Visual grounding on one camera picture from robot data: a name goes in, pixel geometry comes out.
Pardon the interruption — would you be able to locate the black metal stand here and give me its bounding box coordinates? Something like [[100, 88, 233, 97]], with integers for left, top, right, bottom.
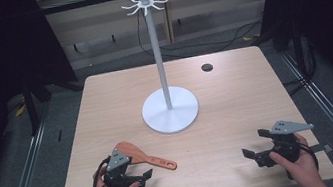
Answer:
[[273, 21, 322, 98], [19, 73, 58, 139]]

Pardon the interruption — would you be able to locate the white hook stand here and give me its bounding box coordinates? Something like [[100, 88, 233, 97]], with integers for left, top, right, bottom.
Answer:
[[119, 0, 204, 140]]

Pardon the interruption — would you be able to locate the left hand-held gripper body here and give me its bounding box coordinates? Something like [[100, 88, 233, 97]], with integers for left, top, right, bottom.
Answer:
[[98, 144, 147, 187]]

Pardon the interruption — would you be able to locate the orange wooden spatula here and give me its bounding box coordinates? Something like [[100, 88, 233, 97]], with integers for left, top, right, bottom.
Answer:
[[114, 133, 180, 180]]

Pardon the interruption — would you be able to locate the small black floor strip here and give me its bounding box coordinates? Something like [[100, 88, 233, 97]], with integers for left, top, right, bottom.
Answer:
[[56, 129, 65, 143]]

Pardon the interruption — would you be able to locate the person's right hand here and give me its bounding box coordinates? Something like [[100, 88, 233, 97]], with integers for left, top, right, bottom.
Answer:
[[266, 129, 323, 187]]

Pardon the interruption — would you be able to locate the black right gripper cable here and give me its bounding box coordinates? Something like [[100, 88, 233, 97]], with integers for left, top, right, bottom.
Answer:
[[296, 140, 321, 175]]

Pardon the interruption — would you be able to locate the grey tape piece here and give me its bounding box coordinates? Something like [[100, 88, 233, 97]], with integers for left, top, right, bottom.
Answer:
[[310, 142, 333, 157]]

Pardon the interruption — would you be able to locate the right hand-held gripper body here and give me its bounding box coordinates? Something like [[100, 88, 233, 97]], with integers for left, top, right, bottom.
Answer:
[[250, 114, 320, 170]]

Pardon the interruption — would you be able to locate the yellow floor tape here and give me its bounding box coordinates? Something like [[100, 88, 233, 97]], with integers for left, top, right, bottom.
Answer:
[[12, 103, 28, 117]]

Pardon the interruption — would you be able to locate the thin black floor cable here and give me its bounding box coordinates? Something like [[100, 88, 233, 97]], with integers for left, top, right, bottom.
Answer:
[[132, 0, 268, 65]]

